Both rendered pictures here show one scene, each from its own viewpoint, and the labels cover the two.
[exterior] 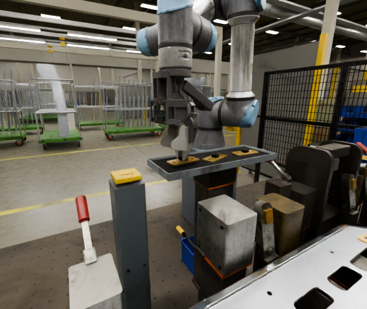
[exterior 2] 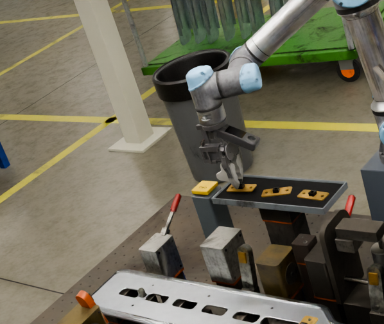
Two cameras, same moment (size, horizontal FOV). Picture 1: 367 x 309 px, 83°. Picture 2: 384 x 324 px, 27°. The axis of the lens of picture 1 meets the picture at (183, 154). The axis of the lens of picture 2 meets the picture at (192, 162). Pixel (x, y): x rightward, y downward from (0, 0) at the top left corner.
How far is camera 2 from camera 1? 2.13 m
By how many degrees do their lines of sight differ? 69
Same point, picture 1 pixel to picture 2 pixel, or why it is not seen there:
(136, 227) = (211, 228)
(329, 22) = not seen: outside the picture
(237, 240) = (210, 260)
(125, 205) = (200, 209)
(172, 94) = (210, 139)
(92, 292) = (149, 246)
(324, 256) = (262, 306)
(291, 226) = (264, 276)
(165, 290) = not seen: hidden behind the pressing
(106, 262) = (165, 238)
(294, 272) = (234, 299)
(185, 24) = (198, 99)
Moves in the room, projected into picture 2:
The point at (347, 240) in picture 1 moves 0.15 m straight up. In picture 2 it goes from (298, 312) to (284, 263)
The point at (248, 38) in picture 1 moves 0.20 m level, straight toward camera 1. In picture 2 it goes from (357, 38) to (281, 63)
